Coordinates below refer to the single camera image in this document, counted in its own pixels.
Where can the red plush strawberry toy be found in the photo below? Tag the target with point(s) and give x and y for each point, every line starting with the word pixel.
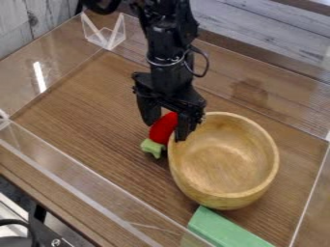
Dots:
pixel 155 143

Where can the green foam block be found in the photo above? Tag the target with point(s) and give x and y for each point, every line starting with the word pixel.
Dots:
pixel 222 232

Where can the wooden bowl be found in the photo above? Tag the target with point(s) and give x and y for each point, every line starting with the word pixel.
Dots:
pixel 224 165

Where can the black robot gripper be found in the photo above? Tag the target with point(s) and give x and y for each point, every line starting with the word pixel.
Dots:
pixel 166 87

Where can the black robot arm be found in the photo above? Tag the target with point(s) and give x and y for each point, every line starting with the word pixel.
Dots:
pixel 170 29

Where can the clear acrylic front wall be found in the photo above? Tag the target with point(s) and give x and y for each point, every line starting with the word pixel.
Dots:
pixel 91 203

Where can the clear acrylic corner bracket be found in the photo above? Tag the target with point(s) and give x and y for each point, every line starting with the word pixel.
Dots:
pixel 105 38

